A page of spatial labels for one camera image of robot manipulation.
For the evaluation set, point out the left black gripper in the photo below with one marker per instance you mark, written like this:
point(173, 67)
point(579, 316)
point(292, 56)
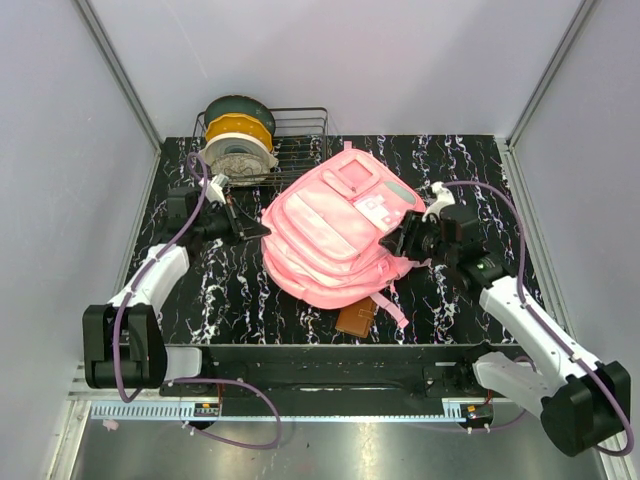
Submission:
point(242, 228)

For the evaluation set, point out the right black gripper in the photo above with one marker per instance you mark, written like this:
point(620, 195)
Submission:
point(404, 237)

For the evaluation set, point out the pink student backpack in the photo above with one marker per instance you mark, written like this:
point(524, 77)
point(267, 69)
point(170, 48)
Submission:
point(323, 247)

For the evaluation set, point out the brown leather wallet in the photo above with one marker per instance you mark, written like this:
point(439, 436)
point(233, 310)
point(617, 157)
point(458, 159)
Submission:
point(357, 318)

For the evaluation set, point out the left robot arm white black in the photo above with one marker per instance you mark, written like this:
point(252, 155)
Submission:
point(122, 343)

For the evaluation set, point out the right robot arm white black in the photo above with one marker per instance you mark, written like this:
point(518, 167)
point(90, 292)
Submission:
point(581, 402)

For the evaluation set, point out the grey patterned plate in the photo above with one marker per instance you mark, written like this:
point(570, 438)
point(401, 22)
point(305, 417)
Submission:
point(242, 169)

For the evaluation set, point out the white rimmed plate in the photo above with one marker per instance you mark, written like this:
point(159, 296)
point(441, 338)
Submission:
point(235, 143)

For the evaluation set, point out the yellow dotted plate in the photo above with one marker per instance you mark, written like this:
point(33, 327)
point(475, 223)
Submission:
point(242, 124)

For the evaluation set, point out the dark green plate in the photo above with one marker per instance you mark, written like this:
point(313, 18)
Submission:
point(240, 104)

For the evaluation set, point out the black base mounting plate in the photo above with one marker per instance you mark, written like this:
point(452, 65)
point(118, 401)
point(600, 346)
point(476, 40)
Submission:
point(424, 370)

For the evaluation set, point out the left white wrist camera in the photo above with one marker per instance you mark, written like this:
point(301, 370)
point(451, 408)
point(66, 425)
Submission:
point(215, 189)

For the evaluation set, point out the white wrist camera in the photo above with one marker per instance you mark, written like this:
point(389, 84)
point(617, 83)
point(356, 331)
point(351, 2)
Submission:
point(215, 189)
point(440, 197)

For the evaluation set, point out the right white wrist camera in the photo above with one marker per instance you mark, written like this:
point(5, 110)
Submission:
point(440, 197)

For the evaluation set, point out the metal wire dish rack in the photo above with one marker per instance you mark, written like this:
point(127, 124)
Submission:
point(299, 143)

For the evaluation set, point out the aluminium frame rail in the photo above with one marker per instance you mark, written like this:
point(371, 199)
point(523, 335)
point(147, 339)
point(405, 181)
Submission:
point(242, 401)

